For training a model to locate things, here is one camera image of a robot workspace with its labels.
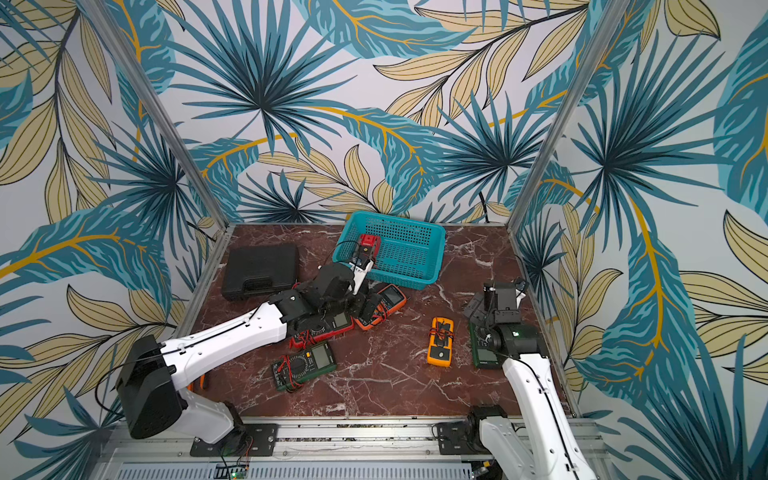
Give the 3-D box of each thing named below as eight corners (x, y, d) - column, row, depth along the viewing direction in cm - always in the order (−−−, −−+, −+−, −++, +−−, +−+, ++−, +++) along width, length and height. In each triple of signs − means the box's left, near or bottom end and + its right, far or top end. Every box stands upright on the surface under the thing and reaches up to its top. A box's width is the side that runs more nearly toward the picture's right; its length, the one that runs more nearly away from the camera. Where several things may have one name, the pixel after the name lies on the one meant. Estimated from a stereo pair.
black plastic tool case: (219, 302, 100) (211, 292, 95) (238, 253, 112) (232, 243, 108) (291, 302, 100) (287, 293, 95) (302, 254, 113) (299, 244, 108)
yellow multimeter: (426, 364, 88) (428, 358, 84) (431, 321, 96) (433, 314, 93) (449, 369, 87) (452, 363, 83) (452, 325, 96) (454, 318, 92)
